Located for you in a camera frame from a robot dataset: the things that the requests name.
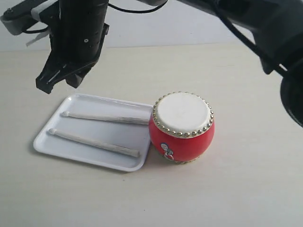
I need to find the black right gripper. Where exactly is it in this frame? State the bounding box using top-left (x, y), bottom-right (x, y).
top-left (36, 0), bottom-right (109, 94)

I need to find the white drumstick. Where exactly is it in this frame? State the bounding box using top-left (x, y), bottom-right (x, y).
top-left (48, 128), bottom-right (140, 157)
top-left (61, 111), bottom-right (149, 125)

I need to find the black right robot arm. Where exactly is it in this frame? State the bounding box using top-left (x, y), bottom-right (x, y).
top-left (31, 0), bottom-right (303, 125)

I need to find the red small drum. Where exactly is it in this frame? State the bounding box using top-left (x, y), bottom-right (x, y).
top-left (148, 91), bottom-right (215, 163)

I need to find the white rectangular tray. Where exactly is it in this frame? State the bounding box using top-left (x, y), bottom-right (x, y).
top-left (33, 94), bottom-right (152, 172)

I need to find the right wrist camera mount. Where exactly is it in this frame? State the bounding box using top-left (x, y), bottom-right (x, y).
top-left (0, 0), bottom-right (59, 35)

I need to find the black cable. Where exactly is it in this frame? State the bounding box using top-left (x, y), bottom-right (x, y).
top-left (107, 0), bottom-right (170, 14)

